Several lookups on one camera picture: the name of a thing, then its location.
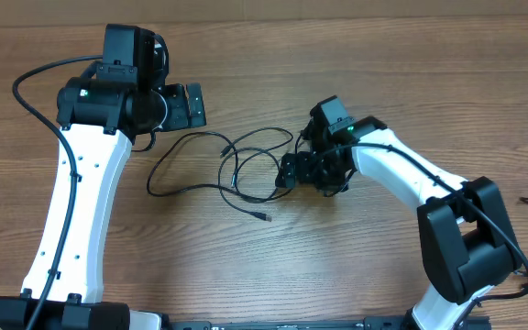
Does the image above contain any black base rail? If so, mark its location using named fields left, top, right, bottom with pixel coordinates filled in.
left=167, top=314, right=492, bottom=330

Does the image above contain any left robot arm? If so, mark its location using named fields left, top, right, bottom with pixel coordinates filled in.
left=0, top=24, right=206, bottom=329

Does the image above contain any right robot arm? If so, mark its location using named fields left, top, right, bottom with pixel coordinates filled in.
left=275, top=96, right=523, bottom=329

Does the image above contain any black USB cable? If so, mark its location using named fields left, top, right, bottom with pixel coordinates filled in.
left=146, top=126, right=295, bottom=205

